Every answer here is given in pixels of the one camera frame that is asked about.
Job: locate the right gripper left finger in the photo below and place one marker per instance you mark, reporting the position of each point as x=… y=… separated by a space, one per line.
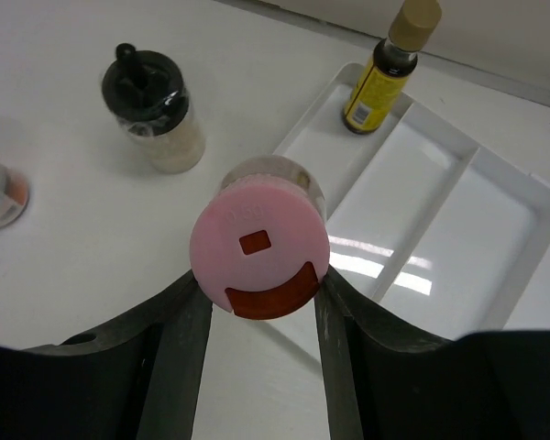
x=136 y=376

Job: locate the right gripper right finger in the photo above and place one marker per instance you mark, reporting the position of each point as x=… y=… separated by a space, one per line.
x=387 y=379

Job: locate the pink lid spice jar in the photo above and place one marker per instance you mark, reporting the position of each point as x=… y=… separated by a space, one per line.
x=259 y=249

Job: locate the yellow label sauce bottle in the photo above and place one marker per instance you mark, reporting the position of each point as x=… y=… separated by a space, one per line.
x=390 y=66

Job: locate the black grinder cap jar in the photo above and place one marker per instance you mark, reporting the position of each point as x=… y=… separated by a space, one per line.
x=146 y=93

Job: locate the white divided tray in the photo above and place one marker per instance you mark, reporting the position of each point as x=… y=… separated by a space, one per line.
x=425 y=221

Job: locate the white lid spice jar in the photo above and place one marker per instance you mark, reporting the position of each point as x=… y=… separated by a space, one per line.
x=14 y=195

